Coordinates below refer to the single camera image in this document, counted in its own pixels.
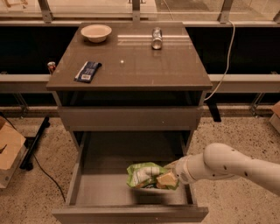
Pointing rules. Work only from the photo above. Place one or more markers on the cardboard box right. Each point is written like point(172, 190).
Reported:
point(275, 119)

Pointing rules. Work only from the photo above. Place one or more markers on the black stand leg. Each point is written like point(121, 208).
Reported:
point(31, 144)

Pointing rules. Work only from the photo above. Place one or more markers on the grey drawer cabinet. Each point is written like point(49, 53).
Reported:
point(172, 76)

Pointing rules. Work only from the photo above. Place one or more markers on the silver drink can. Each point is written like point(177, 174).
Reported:
point(157, 38)

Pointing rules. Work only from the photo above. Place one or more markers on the red can behind cabinet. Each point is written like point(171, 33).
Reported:
point(51, 66)

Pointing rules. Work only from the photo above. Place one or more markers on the cardboard box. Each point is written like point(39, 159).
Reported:
point(12, 148)
point(275, 119)

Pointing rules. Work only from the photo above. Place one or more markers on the open grey middle drawer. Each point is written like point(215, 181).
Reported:
point(98, 193)

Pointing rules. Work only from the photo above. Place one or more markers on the dark blue snack packet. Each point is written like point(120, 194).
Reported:
point(87, 72)

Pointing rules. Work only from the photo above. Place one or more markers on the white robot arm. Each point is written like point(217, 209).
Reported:
point(220, 161)

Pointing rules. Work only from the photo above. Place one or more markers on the cardboard box left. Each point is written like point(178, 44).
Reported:
point(12, 148)

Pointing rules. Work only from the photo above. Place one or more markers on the green rice chip bag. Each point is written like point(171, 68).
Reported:
point(144, 175)

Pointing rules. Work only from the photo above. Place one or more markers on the white ceramic bowl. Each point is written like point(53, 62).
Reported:
point(96, 33)

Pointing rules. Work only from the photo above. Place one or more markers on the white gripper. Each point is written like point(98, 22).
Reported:
point(182, 171)

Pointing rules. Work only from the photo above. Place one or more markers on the closed grey top drawer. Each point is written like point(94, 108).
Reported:
point(130, 119)

